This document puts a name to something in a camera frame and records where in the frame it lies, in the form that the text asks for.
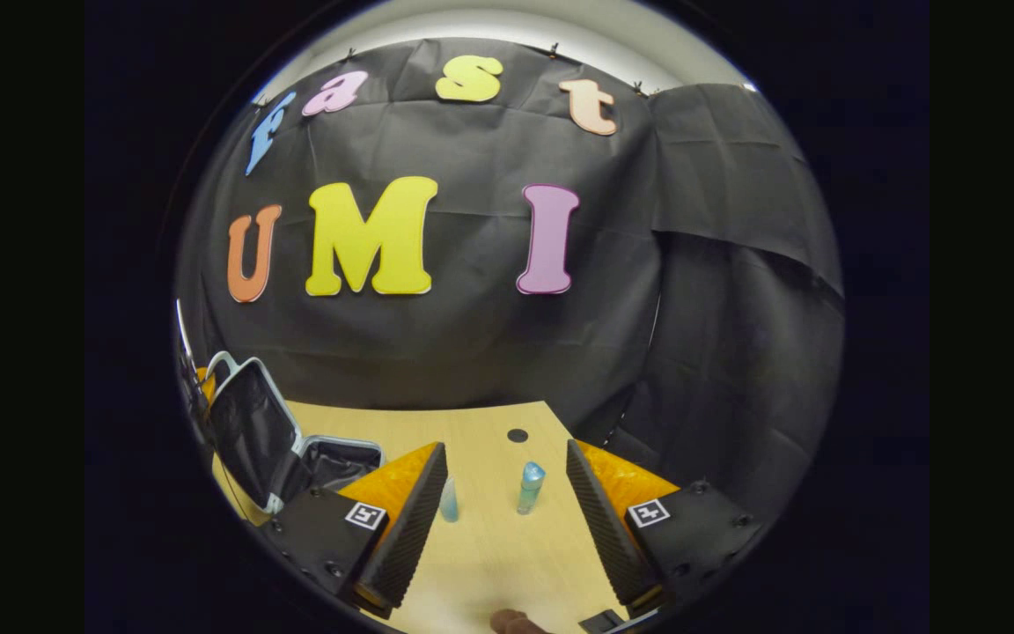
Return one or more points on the translucent blue skin care tube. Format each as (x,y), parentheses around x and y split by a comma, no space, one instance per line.
(449,502)

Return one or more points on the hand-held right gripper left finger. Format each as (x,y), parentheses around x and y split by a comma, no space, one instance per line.
(410,537)

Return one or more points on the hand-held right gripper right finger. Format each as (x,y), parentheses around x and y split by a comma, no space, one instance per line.
(608,528)

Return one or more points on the black backdrop cloth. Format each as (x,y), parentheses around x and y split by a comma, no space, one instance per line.
(472,352)

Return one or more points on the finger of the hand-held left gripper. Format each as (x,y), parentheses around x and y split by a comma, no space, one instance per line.
(195,401)

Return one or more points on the green bottle with blue cap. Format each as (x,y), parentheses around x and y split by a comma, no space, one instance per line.
(530,489)

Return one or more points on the black table grommet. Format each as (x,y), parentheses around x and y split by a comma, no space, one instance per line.
(518,435)

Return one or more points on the light blue small suitcase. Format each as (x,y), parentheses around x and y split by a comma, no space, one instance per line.
(247,423)

